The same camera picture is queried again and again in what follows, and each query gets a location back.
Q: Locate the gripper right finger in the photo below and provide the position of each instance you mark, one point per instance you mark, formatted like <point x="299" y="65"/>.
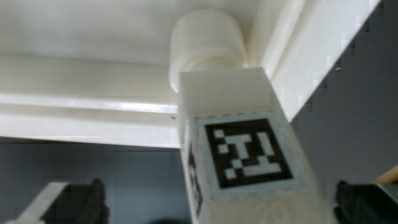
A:
<point x="367" y="203"/>

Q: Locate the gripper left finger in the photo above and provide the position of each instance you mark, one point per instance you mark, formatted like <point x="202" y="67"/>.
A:
<point x="79" y="207"/>

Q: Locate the white square tabletop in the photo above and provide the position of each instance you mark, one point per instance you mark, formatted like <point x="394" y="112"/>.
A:
<point x="86" y="55"/>

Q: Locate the white leg with marker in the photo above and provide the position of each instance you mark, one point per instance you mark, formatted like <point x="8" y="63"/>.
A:
<point x="251" y="182"/>

